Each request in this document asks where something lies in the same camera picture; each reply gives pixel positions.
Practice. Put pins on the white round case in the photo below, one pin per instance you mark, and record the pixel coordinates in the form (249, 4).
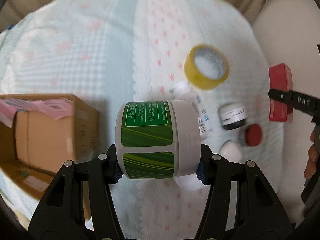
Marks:
(231, 151)

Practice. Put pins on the person right hand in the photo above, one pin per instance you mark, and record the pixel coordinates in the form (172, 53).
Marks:
(310, 169)

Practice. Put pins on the red lid jar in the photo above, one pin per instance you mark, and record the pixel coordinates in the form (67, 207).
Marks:
(251, 135)

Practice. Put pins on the white supplement bottle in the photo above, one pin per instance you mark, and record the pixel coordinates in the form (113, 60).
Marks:
(185, 91)

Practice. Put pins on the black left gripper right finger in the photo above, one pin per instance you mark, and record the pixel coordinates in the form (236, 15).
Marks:
(259, 213)

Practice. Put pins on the small black white jar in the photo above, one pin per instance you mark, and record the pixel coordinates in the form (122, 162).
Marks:
(232, 116)

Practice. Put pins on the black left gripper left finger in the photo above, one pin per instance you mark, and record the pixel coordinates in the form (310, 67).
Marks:
(60, 212)

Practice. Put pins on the green label white jar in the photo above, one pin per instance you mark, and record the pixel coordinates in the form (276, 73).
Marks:
(157, 139)

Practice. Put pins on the yellow tape roll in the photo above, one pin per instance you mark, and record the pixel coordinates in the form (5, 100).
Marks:
(206, 67)

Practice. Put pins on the red carton box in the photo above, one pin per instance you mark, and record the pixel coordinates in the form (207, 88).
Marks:
(280, 77)

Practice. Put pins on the light blue patterned blanket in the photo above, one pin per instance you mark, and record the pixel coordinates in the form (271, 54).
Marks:
(109, 52)

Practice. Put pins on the brown cardboard box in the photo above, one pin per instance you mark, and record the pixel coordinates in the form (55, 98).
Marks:
(39, 132)

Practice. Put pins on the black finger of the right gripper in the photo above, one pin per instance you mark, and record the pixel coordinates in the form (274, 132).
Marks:
(299, 101)

